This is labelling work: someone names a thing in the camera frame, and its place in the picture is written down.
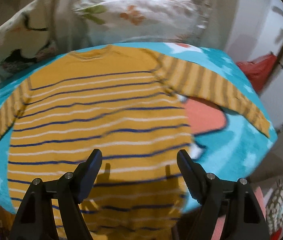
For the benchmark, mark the red plastic bag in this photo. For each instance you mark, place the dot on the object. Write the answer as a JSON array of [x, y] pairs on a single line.
[[258, 70]]

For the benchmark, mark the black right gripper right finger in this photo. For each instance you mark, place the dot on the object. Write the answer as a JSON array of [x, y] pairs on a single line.
[[243, 215]]

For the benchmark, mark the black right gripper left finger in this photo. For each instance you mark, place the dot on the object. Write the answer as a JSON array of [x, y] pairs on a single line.
[[35, 218]]

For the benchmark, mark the white crane print pillow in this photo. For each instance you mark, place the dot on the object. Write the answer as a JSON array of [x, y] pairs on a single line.
[[25, 40]]

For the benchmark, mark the mustard striped knit sweater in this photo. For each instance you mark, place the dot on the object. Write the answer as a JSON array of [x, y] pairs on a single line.
[[139, 107]]

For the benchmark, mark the white floral satin pillow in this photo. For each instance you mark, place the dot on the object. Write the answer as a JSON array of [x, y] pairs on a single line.
[[115, 21]]

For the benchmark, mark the turquoise star cartoon blanket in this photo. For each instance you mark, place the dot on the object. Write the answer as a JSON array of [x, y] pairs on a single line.
[[231, 152]]

